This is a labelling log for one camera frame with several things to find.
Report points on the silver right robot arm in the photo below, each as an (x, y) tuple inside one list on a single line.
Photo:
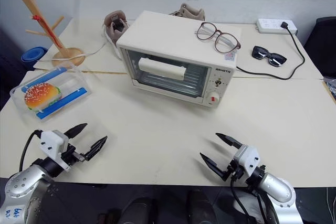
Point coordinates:
[(278, 187)]

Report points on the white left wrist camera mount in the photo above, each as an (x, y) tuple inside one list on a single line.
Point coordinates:
[(52, 142)]

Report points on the wooden mug tree stand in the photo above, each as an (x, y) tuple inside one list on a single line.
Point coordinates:
[(39, 16)]

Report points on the black sunglasses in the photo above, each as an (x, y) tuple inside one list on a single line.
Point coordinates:
[(274, 58)]

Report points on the toy hamburger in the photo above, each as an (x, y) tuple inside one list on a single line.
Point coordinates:
[(39, 94)]

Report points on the clutter at table edge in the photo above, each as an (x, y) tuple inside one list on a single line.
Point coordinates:
[(331, 89)]

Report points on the black chair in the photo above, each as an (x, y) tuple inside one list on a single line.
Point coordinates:
[(323, 45)]

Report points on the white power strip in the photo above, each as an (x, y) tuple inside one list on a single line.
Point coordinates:
[(270, 26)]

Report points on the brown frame clear eyeglasses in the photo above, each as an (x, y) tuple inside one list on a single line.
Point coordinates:
[(215, 41)]

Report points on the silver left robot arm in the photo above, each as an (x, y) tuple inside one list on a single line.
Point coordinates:
[(19, 187)]

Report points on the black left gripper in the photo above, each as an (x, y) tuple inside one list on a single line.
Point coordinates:
[(69, 154)]

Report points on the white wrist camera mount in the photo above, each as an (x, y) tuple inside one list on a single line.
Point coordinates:
[(52, 142), (248, 157)]

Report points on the printed label sticker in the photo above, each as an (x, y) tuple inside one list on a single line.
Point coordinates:
[(230, 56)]

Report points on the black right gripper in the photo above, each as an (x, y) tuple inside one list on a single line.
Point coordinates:
[(235, 172)]

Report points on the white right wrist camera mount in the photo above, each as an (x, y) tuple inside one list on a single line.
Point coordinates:
[(248, 157)]

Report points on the blue round ribbed object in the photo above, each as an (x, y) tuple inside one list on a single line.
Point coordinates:
[(32, 56)]

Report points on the red ribbon on stand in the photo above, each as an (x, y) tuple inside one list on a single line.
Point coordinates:
[(47, 28)]

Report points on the beige shoe with white lace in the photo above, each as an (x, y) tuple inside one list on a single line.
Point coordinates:
[(115, 27)]

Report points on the clear plastic container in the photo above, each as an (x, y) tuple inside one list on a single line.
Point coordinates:
[(71, 79)]

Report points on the cream toaster oven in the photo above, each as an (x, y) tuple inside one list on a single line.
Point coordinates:
[(170, 37)]

